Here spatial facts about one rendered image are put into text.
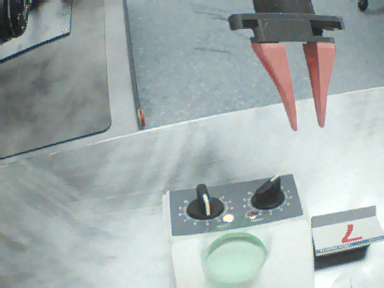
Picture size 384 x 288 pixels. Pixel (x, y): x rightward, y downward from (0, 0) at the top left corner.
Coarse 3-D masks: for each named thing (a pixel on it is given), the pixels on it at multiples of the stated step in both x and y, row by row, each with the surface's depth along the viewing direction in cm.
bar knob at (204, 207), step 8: (200, 184) 53; (200, 192) 52; (208, 192) 52; (200, 200) 51; (208, 200) 51; (216, 200) 53; (192, 208) 52; (200, 208) 52; (208, 208) 51; (216, 208) 52; (192, 216) 52; (200, 216) 51; (208, 216) 51; (216, 216) 51
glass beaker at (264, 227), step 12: (228, 216) 40; (240, 216) 40; (252, 216) 40; (264, 216) 40; (216, 228) 41; (228, 228) 42; (240, 228) 42; (252, 228) 41; (264, 228) 40; (276, 228) 39; (204, 240) 40; (264, 240) 42; (204, 252) 41; (204, 264) 38; (264, 264) 40; (204, 276) 43; (216, 276) 39; (228, 276) 38; (240, 276) 38; (252, 276) 39
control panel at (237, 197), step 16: (288, 176) 55; (176, 192) 55; (192, 192) 55; (224, 192) 55; (240, 192) 54; (288, 192) 53; (176, 208) 53; (224, 208) 52; (240, 208) 52; (256, 208) 52; (288, 208) 51; (176, 224) 51; (192, 224) 51
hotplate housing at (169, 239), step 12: (168, 192) 56; (300, 192) 53; (168, 204) 54; (168, 216) 52; (300, 216) 49; (168, 228) 51; (168, 240) 50; (168, 252) 49; (312, 252) 47; (168, 264) 48
